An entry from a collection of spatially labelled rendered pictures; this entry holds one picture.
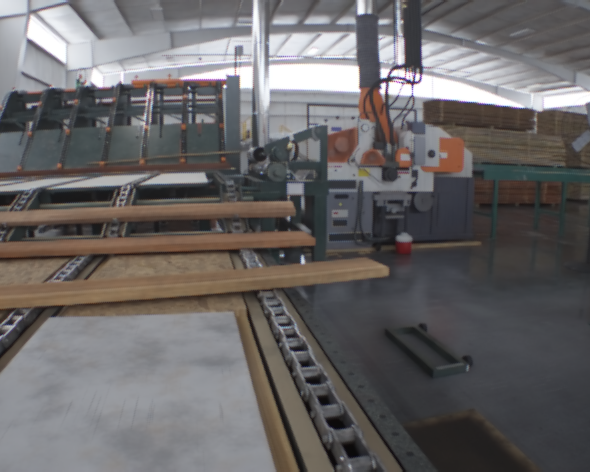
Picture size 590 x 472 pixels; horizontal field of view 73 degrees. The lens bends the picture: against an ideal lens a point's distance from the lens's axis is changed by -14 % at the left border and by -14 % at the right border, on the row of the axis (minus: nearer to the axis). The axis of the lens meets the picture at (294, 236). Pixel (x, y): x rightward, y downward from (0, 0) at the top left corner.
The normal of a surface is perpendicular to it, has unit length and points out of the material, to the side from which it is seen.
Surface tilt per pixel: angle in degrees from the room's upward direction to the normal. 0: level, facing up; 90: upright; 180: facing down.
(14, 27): 90
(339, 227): 90
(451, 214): 90
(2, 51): 90
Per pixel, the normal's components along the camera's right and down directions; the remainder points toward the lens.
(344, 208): 0.21, 0.17
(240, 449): 0.00, -0.99
